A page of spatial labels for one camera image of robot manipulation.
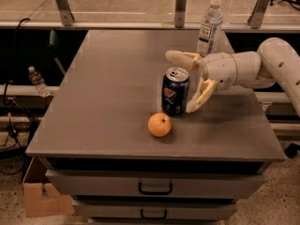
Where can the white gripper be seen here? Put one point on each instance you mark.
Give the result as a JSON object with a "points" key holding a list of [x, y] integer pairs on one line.
{"points": [[219, 70]]}

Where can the blue pepsi can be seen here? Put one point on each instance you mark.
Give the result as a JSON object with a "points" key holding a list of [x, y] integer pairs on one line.
{"points": [[175, 92]]}

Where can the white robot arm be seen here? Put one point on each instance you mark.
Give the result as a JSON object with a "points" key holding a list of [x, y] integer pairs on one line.
{"points": [[275, 61]]}

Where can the clear water bottle on table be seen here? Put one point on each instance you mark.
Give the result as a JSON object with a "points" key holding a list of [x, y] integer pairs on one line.
{"points": [[212, 20]]}

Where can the orange fruit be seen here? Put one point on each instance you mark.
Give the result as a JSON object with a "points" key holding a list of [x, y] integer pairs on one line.
{"points": [[159, 124]]}

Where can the grey drawer cabinet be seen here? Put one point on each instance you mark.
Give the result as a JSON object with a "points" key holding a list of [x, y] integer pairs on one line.
{"points": [[107, 143]]}

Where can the small water bottle on ledge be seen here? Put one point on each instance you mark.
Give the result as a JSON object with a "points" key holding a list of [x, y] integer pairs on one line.
{"points": [[37, 80]]}

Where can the top grey drawer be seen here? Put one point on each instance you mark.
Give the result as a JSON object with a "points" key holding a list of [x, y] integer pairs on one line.
{"points": [[155, 184]]}

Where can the grey drawer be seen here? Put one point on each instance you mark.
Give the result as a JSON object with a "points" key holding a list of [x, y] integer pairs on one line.
{"points": [[155, 184], [154, 210]]}

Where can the brown cardboard box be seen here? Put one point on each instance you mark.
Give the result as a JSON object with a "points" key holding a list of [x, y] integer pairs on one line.
{"points": [[40, 197]]}

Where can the right metal window bracket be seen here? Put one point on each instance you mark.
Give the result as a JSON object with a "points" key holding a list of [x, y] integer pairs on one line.
{"points": [[255, 20]]}

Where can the metal window bracket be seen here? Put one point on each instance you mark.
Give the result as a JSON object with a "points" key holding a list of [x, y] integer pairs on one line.
{"points": [[180, 13], [255, 20], [66, 16]]}

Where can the middle metal window bracket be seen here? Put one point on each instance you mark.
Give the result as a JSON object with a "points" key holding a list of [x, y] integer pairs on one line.
{"points": [[180, 13]]}

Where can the left metal window bracket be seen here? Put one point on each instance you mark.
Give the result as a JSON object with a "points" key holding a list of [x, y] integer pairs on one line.
{"points": [[66, 16]]}

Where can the green handled tool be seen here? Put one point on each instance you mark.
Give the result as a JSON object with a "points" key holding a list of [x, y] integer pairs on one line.
{"points": [[52, 44]]}

